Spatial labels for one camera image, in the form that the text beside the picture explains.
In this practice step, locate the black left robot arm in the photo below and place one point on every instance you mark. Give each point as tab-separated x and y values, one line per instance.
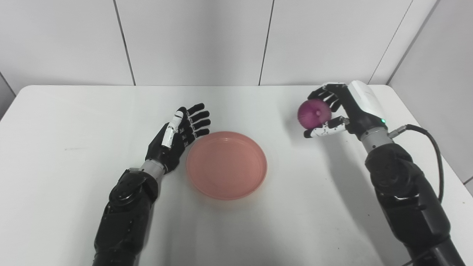
125	214

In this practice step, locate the purple red onion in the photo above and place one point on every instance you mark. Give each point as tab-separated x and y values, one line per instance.
314	113

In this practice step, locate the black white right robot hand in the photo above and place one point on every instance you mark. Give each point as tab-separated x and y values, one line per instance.
362	107

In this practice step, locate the pink plastic plate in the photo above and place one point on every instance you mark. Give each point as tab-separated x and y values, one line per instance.
226	165

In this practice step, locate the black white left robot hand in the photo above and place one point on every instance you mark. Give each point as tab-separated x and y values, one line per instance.
162	149

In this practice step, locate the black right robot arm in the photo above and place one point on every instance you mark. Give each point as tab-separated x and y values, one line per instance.
406	195

